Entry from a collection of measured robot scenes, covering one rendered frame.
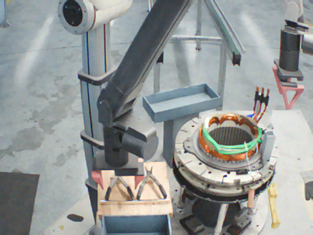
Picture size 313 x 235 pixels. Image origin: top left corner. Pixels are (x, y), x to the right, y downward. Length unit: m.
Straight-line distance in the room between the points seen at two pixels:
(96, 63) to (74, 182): 1.44
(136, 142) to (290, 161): 0.93
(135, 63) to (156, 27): 0.09
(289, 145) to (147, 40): 1.11
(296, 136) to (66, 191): 1.51
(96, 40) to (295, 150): 0.97
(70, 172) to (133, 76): 1.95
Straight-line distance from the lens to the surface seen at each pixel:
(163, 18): 0.71
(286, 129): 1.82
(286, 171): 1.60
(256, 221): 1.35
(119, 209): 1.01
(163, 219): 1.01
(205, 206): 1.40
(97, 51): 1.26
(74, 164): 2.74
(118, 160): 0.93
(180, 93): 1.46
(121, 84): 0.81
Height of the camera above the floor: 1.82
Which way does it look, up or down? 36 degrees down
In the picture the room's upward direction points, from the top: 1 degrees clockwise
